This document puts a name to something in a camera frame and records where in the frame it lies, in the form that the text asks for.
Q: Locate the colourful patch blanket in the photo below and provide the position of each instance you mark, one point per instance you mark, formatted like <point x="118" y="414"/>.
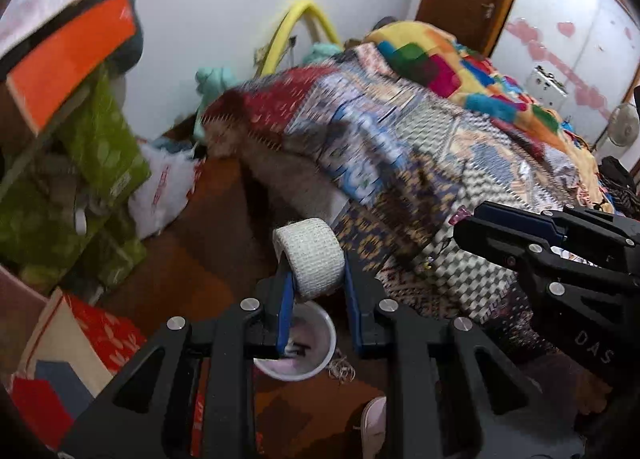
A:
<point x="440" y="64"/>

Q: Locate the teal plush toy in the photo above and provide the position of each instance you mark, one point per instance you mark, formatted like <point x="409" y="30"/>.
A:
<point x="215" y="81"/>

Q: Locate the wooden wardrobe with frosted doors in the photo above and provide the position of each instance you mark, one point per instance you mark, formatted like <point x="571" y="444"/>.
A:
<point x="575" y="14"/>

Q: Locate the red patterned paper box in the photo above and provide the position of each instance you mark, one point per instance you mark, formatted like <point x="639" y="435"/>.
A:
<point x="95" y="334"/>

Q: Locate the white plastic cup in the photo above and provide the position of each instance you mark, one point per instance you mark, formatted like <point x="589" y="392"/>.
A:
<point x="315" y="339"/>

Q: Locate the standing fan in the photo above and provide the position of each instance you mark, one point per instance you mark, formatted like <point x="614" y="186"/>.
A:
<point x="622" y="126"/>

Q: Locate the pink slipper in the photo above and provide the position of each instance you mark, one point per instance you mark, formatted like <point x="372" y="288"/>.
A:
<point x="374" y="424"/>

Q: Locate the orange box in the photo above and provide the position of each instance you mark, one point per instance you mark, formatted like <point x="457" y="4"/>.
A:
<point x="75" y="59"/>

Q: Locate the white bandage roll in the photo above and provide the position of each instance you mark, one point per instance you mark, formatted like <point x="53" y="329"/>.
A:
<point x="312" y="256"/>

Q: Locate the white plastic bag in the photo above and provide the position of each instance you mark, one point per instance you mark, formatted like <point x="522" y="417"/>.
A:
<point x="160" y="189"/>

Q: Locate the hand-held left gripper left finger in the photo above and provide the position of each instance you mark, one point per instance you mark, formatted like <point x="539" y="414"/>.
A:
<point x="286" y="304"/>

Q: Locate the green patterned bags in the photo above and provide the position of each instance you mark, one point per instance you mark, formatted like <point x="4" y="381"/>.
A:
<point x="95" y="149"/>

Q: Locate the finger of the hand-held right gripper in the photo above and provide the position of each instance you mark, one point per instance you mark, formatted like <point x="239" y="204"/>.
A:
<point x="510" y="219"/>
<point x="500" y="249"/>

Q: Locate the black striped bag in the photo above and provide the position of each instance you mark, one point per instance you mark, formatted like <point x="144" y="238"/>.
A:
<point x="620" y="184"/>

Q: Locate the white box appliance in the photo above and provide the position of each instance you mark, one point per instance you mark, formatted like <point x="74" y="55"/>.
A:
<point x="547" y="88"/>

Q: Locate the yellow hoop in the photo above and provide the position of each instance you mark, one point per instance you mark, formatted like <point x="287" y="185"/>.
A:
<point x="310" y="9"/>

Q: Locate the patchwork printed bed sheet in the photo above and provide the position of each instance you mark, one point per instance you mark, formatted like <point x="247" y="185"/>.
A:
<point x="400" y="164"/>

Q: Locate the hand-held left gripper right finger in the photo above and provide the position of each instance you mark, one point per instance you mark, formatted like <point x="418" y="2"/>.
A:
<point x="352" y="309"/>

